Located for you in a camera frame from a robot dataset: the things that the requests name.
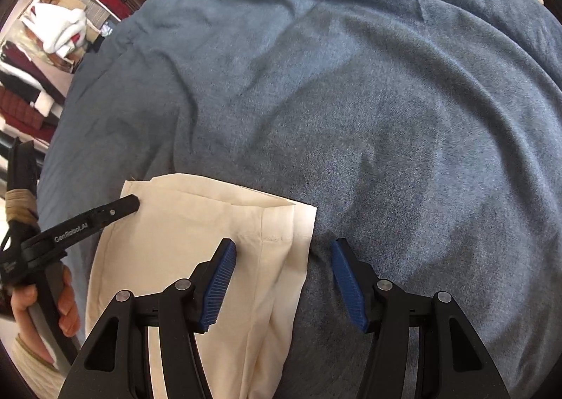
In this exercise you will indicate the cream pants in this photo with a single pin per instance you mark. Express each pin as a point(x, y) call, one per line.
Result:
point(175, 223)

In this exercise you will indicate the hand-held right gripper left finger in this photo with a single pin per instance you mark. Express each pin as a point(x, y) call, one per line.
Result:
point(217, 280)

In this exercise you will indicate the blue-grey blanket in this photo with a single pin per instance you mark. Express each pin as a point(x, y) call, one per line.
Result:
point(351, 117)

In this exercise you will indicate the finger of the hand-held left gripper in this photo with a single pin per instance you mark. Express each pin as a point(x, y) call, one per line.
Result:
point(118, 208)

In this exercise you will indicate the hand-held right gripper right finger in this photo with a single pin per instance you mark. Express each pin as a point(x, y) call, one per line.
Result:
point(349, 284)

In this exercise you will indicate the person's left forearm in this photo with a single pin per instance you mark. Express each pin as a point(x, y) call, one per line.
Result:
point(35, 372)

